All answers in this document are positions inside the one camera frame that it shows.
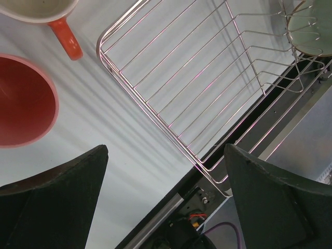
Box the orange ceramic mug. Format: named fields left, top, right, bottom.
left=1, top=0, right=83, bottom=61

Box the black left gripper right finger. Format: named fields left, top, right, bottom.
left=224, top=144, right=331, bottom=248

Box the metal wire dish rack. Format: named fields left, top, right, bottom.
left=96, top=1, right=324, bottom=187

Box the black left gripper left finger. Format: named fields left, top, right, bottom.
left=1, top=145, right=108, bottom=248

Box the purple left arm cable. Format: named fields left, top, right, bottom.
left=199, top=222, right=247, bottom=249

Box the green ceramic bowl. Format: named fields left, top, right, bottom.
left=287, top=0, right=331, bottom=57

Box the pink plastic cup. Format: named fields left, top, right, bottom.
left=1, top=53, right=59, bottom=148

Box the white slotted cable duct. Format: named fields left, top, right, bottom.
left=317, top=164, right=332, bottom=185

